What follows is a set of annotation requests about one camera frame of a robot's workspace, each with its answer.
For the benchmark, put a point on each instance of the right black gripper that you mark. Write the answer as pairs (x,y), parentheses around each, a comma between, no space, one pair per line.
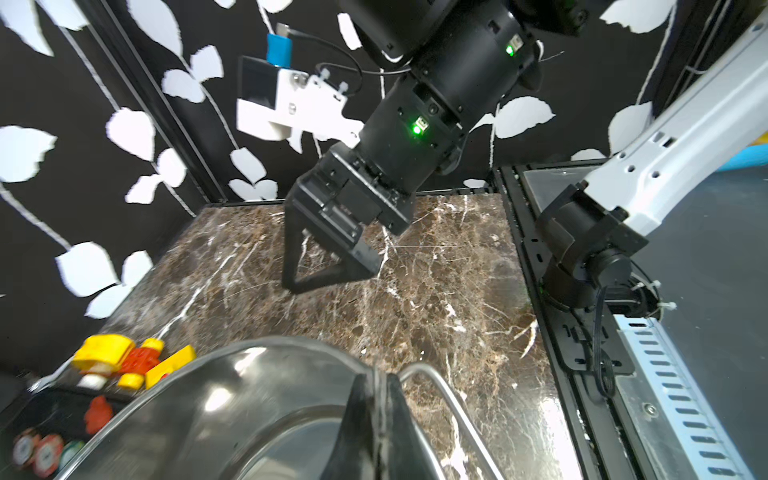
(328,207)

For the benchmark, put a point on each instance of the stainless steel pot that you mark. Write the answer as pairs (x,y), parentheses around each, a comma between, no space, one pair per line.
(269,408)

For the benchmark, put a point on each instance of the long metal spoon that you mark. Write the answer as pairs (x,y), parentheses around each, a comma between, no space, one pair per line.
(378,437)

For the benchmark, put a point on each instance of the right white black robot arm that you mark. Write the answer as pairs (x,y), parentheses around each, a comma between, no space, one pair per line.
(464,59)

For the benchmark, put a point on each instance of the yellow red toy blocks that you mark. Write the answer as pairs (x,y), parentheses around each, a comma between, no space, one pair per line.
(136,367)

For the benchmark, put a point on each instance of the black open case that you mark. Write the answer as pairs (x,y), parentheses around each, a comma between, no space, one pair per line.
(56,410)

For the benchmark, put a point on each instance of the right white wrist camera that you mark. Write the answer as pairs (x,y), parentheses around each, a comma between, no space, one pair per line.
(276,102)

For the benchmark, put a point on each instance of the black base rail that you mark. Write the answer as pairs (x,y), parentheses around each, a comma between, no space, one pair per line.
(573,252)

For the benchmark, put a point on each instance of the white perforated cable duct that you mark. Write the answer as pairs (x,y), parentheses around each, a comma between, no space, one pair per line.
(678,430)

